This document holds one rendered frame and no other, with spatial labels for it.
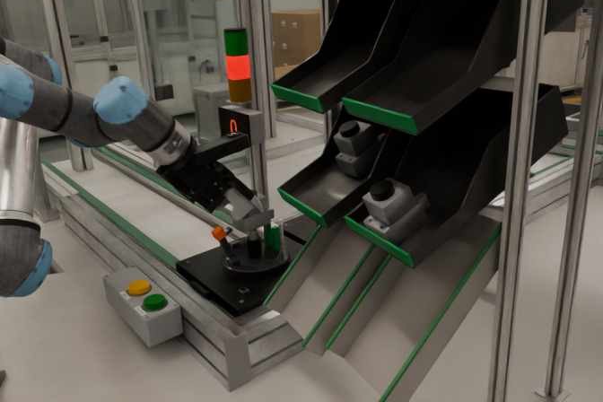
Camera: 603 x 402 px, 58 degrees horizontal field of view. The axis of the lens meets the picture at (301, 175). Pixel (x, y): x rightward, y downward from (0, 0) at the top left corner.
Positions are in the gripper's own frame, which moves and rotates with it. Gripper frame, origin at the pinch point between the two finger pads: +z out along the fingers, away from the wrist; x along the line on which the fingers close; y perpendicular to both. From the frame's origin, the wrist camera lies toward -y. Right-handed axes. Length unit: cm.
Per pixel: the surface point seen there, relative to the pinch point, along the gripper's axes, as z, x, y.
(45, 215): 2, -82, 30
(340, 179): -9.8, 27.2, -6.5
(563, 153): 92, 2, -82
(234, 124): -2.9, -18.3, -13.6
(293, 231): 19.3, -6.4, -2.5
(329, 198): -10.9, 28.7, -2.7
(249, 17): -16.7, -17.3, -32.3
